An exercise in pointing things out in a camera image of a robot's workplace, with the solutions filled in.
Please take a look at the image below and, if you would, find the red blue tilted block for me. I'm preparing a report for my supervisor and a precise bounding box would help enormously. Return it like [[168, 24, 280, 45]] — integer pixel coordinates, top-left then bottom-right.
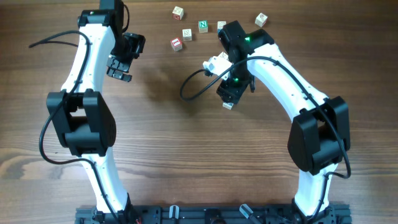
[[218, 52, 229, 60]]

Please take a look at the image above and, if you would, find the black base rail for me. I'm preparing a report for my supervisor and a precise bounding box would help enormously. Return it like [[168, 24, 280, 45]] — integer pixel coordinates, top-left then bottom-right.
[[75, 204, 353, 224]]

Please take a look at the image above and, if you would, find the far right picture block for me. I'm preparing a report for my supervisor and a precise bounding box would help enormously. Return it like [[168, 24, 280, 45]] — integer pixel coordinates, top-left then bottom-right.
[[255, 12, 268, 27]]

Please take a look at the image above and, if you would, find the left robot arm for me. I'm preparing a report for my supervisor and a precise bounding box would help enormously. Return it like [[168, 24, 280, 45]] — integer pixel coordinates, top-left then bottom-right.
[[39, 0, 146, 223]]

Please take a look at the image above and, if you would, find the red six block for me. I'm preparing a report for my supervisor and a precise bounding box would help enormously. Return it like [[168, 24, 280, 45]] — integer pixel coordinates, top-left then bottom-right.
[[172, 6, 184, 21]]

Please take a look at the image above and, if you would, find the green N block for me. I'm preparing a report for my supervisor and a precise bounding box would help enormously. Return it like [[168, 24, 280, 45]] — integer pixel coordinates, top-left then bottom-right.
[[198, 20, 208, 34]]

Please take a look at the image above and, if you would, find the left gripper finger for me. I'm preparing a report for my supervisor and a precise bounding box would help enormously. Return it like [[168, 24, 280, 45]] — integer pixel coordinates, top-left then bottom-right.
[[107, 55, 132, 73], [106, 68, 132, 82]]

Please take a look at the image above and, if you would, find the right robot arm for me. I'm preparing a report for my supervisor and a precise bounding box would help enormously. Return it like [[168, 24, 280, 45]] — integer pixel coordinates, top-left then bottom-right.
[[214, 21, 351, 223]]

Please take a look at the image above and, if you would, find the white picture block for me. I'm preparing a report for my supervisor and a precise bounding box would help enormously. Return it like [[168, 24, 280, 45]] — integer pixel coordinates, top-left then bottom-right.
[[182, 29, 192, 42]]

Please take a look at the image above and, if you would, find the red I block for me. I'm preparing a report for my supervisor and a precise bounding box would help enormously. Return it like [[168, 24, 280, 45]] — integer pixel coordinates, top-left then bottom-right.
[[170, 37, 183, 52]]

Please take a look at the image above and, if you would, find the blue sided picture block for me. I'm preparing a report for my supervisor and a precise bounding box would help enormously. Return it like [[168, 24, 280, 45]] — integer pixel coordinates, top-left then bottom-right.
[[217, 21, 226, 33]]

